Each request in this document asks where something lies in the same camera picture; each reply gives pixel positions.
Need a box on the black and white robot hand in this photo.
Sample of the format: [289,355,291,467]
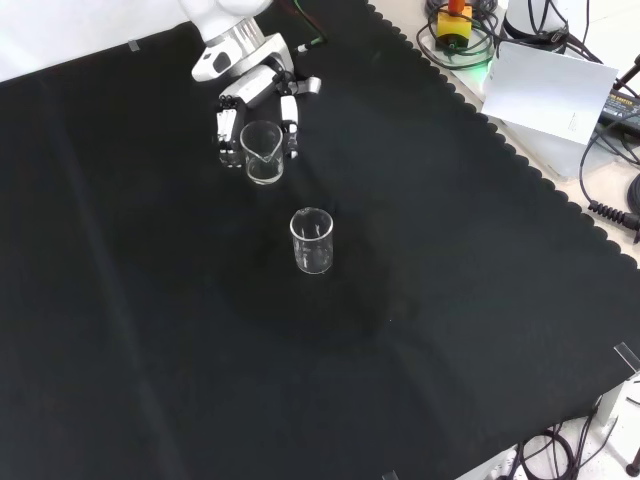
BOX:
[191,32,322,169]

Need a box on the small clear glass beaker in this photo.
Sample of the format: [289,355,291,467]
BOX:
[239,120,286,187]

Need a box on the tall clear graduated beaker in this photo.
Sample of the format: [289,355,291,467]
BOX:
[288,207,335,276]

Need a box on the yellow stop button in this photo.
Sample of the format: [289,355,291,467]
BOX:
[435,0,474,52]

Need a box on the black bench cloth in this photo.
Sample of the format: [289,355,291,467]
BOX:
[0,0,640,480]

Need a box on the grey metal box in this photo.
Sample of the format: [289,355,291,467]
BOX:
[492,117,601,180]

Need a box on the black power adapter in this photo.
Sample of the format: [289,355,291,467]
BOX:
[598,89,640,127]

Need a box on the white power strip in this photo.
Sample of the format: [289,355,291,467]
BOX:
[477,447,521,480]

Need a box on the green cable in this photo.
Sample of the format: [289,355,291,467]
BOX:
[292,0,329,53]

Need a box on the black coiled cable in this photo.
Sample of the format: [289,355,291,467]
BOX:
[587,199,640,232]

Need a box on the white metal bracket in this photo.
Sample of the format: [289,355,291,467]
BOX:
[596,373,640,467]

